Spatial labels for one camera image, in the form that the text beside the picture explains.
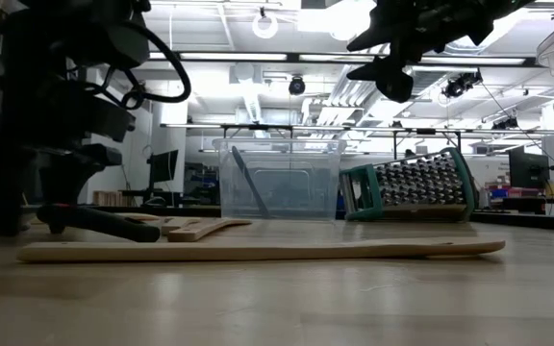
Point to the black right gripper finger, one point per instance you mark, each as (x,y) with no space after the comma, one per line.
(383,31)
(395,79)

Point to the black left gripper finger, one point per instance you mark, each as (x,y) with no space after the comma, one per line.
(75,168)
(3,187)

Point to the black spatula with metal neck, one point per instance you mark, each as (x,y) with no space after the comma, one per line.
(113,226)

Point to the wooden utensil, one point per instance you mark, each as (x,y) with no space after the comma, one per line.
(176,223)
(200,233)

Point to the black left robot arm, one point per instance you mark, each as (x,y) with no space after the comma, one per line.
(41,38)

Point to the stack of wooden blocks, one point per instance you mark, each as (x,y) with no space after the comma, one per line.
(111,198)

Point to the white ceiling pipe bundle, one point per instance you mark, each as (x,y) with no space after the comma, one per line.
(349,91)

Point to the black ceiling mounted device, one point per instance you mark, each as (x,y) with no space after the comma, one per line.
(505,124)
(460,85)

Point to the dark computer monitor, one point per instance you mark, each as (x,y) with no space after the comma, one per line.
(164,165)
(527,170)

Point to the overhead LED light bar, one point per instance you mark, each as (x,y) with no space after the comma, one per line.
(234,56)

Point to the red and blue boxes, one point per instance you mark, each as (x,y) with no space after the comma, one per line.
(512,192)

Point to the long flat wooden spatula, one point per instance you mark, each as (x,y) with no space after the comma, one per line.
(258,251)

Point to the silver spiral ventilation duct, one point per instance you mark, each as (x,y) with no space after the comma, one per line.
(426,84)

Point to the black overhead camera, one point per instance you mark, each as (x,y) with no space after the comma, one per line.
(297,86)

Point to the metal box grater green frame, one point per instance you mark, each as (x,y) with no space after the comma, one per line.
(416,185)

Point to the black metal gantry frame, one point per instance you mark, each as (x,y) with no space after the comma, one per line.
(258,128)

